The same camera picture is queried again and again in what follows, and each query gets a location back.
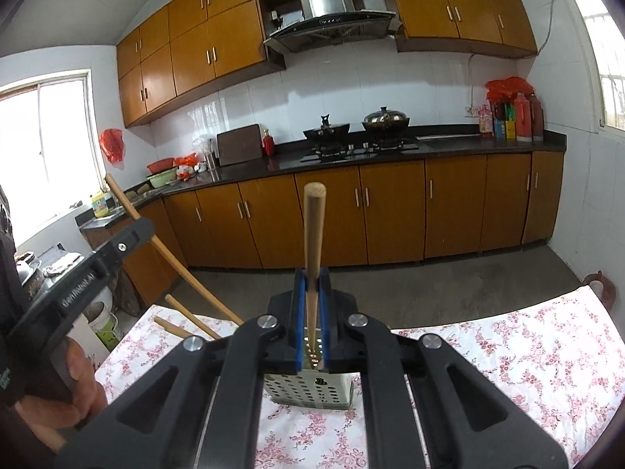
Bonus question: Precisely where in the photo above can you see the brown base cabinets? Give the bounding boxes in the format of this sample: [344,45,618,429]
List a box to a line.
[80,149,565,318]

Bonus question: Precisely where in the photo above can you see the red floral tablecloth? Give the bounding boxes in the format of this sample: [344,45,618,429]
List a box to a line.
[95,286,625,469]

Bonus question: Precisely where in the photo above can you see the green basin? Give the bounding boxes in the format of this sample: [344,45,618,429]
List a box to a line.
[148,168,179,189]

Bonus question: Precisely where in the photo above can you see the short brown wall cabinet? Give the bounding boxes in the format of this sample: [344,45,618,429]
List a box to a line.
[383,0,539,59]

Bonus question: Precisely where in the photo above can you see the dark wooden cutting board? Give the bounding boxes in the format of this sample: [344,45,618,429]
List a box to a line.
[216,124,265,167]

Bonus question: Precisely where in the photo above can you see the metal cup with clear bag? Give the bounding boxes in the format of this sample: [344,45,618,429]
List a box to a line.
[193,134,221,170]

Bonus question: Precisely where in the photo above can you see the pot with metal lid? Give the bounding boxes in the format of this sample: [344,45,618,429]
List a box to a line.
[361,106,411,134]

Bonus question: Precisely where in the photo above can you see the person's left hand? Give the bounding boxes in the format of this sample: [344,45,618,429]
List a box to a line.
[7,337,109,451]

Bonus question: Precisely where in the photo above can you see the white plastic bucket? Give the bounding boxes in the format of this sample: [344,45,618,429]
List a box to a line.
[88,298,123,351]

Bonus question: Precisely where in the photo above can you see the yellow dish soap bottle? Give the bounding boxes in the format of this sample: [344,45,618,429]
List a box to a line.
[91,192,116,220]

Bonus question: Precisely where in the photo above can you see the black gas stove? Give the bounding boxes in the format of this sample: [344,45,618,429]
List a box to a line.
[300,139,421,163]

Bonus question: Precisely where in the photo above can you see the green perforated utensil holder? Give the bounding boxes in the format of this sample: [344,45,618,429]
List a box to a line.
[264,325,355,412]

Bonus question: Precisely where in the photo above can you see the barred window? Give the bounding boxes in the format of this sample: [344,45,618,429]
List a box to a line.
[559,0,625,134]

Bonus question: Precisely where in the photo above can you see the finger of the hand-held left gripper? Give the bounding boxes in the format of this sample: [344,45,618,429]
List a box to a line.
[110,216,155,261]

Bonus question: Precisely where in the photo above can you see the black kitchen countertop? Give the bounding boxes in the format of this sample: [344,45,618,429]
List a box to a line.
[78,129,567,230]

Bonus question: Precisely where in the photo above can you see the red bag over thermoses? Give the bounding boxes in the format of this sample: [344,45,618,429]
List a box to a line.
[485,77,536,104]

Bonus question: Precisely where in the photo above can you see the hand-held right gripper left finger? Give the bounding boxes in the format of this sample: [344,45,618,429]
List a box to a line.
[54,268,309,469]

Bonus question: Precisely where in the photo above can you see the dark red thermos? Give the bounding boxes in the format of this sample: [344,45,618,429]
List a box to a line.
[529,94,546,140]

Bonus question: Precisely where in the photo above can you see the steel range hood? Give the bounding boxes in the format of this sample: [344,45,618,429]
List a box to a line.
[264,0,404,54]

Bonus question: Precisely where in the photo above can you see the hanging red plastic bag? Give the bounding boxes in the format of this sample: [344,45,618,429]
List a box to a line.
[99,128,124,165]

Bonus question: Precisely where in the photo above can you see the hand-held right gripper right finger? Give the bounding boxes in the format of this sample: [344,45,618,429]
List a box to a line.
[318,268,570,469]

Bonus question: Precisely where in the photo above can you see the long brown wall cabinet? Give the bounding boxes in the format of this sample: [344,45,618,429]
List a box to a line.
[116,0,286,129]

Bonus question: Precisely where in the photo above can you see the sliding window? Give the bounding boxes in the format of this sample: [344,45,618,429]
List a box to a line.
[0,69,106,241]

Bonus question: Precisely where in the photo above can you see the black wok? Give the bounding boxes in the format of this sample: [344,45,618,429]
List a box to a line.
[303,115,352,142]

